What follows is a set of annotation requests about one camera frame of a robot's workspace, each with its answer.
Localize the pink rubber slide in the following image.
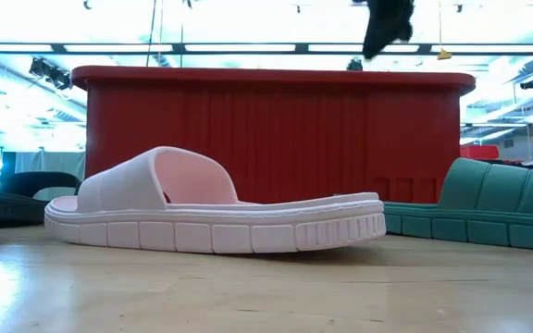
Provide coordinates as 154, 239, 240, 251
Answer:
43, 145, 387, 254

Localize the red plastic bin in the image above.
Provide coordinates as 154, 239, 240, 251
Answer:
70, 65, 477, 205

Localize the small red storage bin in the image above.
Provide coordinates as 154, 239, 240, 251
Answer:
459, 144, 501, 161

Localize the black ceiling truss beam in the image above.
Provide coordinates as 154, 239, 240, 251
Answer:
0, 42, 533, 57

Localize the teal rubber slide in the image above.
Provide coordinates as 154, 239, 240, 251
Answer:
383, 157, 533, 253

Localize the black ceiling spotlight cluster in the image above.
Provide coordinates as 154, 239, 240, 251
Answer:
28, 56, 73, 92

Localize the grey curtain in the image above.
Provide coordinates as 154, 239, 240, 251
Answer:
13, 149, 87, 182

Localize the black rubber slide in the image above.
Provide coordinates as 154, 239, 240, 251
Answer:
0, 171, 82, 228

